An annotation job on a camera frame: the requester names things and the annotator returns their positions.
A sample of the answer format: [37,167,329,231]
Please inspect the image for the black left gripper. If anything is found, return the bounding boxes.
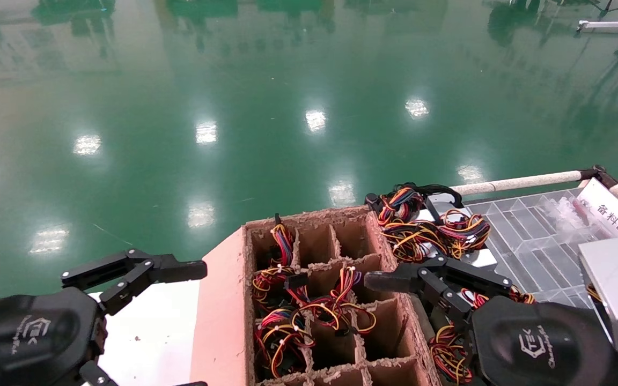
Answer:
[0,248,208,386]

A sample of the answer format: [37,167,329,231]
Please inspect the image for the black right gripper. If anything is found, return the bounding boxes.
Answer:
[364,256,615,386]

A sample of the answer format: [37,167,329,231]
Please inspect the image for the wire bundle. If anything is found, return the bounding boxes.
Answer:
[284,265,378,337]

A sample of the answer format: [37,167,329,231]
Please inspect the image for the cardboard box with dividers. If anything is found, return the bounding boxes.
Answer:
[190,206,441,386]

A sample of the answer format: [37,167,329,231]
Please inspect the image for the clear plastic organizer tray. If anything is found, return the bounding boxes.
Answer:
[465,188,618,311]

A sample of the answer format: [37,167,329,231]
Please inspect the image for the clear plastic parts bag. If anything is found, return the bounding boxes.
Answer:
[542,196,602,239]

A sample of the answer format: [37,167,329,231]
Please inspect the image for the white sign with Chinese text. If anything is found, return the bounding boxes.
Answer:
[576,178,618,254]

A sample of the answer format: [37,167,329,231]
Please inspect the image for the black pipe connector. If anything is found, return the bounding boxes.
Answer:
[579,165,618,189]

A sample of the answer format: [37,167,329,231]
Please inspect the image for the power supply with coloured wires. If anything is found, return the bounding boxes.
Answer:
[438,209,497,269]
[251,265,310,314]
[428,286,536,385]
[269,213,295,268]
[381,221,452,264]

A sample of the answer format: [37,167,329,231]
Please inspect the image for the power supply with black cable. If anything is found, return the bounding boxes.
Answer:
[364,182,465,226]

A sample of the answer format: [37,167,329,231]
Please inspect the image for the wire bundles in left cells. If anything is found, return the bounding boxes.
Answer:
[254,307,315,379]

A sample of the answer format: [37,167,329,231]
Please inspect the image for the white floor frame bar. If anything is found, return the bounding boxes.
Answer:
[577,20,618,34]

